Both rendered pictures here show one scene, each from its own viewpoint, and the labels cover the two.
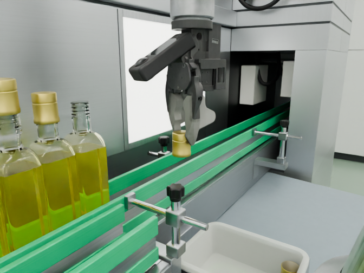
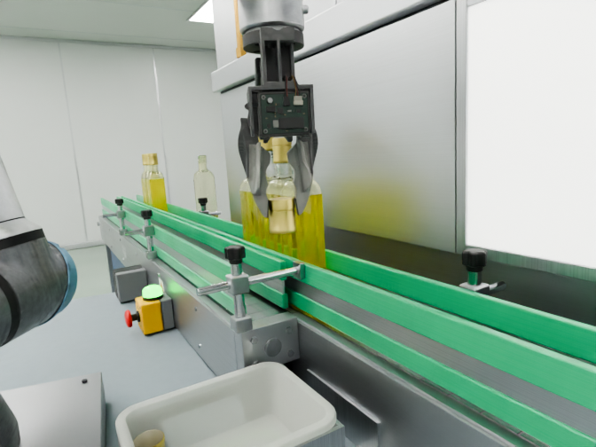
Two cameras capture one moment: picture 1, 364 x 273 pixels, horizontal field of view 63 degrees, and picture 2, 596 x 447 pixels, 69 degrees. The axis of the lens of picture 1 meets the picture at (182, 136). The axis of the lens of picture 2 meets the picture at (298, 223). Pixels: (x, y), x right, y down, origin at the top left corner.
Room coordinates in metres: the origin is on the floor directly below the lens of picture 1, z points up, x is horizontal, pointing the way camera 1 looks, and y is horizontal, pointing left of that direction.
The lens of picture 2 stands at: (0.79, -0.48, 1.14)
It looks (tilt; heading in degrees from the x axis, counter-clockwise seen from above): 10 degrees down; 116
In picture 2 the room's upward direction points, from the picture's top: 4 degrees counter-clockwise
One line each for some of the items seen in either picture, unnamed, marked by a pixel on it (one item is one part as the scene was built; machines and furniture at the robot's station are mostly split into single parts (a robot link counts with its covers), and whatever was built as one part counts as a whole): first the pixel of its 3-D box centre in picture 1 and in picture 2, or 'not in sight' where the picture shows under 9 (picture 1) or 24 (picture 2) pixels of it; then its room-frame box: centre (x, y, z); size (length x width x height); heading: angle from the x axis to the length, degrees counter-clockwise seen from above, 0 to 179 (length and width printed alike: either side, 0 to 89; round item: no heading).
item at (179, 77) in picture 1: (195, 58); (277, 89); (0.55, -0.02, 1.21); 0.09 x 0.08 x 0.12; 124
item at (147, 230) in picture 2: not in sight; (139, 236); (-0.07, 0.32, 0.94); 0.07 x 0.04 x 0.13; 56
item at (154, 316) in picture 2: not in sight; (153, 313); (0.06, 0.21, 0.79); 0.07 x 0.07 x 0.07; 56
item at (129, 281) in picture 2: not in sight; (130, 283); (-0.17, 0.37, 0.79); 0.08 x 0.08 x 0.08; 56
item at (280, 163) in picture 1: (274, 150); not in sight; (0.99, -0.32, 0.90); 0.17 x 0.05 x 0.23; 56
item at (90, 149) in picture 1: (87, 189); (303, 239); (0.48, 0.17, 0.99); 0.06 x 0.06 x 0.21; 55
